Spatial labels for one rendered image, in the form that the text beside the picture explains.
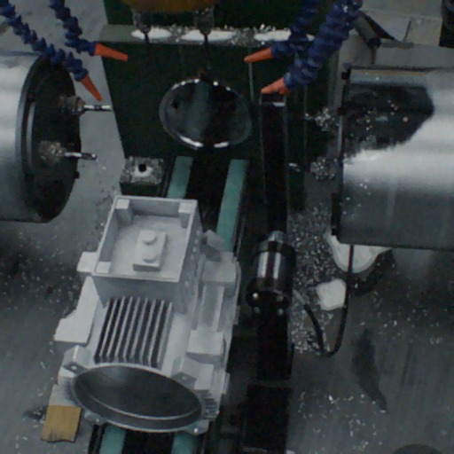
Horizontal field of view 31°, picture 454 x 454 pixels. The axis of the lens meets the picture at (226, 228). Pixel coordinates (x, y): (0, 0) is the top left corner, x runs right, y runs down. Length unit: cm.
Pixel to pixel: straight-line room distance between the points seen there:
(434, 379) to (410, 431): 9
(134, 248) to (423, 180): 36
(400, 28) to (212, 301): 156
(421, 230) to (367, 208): 8
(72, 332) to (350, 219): 38
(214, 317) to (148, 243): 12
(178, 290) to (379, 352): 43
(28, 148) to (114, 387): 35
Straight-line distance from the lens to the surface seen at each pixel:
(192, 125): 129
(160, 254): 96
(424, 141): 105
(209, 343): 94
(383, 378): 124
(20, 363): 131
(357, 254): 136
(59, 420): 124
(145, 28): 105
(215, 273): 100
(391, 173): 105
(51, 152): 118
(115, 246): 99
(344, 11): 94
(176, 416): 104
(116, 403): 106
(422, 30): 244
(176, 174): 133
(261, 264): 104
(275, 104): 93
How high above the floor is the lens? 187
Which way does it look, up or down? 50 degrees down
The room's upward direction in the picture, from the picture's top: 7 degrees counter-clockwise
